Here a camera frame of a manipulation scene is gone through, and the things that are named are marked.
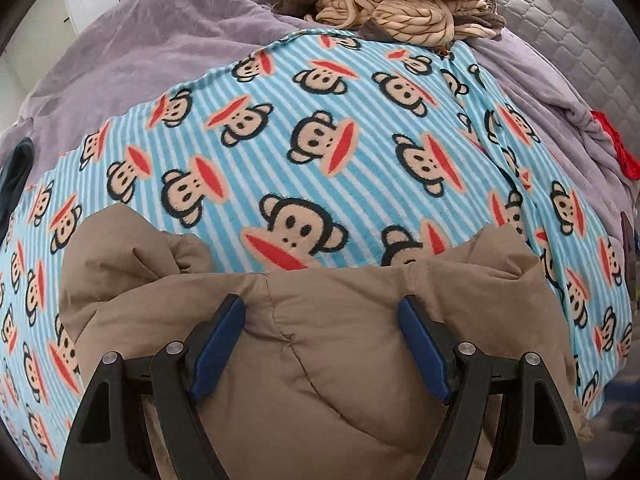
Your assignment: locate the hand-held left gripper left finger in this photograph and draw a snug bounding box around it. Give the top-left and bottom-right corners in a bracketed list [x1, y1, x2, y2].
[59, 294, 247, 480]

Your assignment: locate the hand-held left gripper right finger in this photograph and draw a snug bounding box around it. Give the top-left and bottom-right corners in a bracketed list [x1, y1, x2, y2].
[397, 295, 587, 480]

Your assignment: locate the tan down jacket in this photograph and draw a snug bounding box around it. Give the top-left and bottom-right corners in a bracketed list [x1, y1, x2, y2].
[57, 202, 592, 480]

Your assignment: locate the blue striped monkey print blanket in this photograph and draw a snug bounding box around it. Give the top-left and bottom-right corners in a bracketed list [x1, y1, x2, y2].
[0, 30, 637, 467]

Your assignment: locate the dark blue cloth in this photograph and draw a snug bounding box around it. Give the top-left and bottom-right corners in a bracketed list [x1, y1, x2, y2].
[0, 137, 35, 243]

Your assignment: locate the red cloth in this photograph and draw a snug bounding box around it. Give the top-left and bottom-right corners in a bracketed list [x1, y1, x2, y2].
[589, 109, 640, 182]

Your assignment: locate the beige striped knit garment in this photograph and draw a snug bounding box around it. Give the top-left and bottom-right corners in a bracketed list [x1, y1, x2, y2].
[314, 0, 501, 45]

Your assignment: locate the grey quilted mattress cover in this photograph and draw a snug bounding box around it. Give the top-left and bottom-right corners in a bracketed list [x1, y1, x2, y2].
[479, 0, 637, 123]

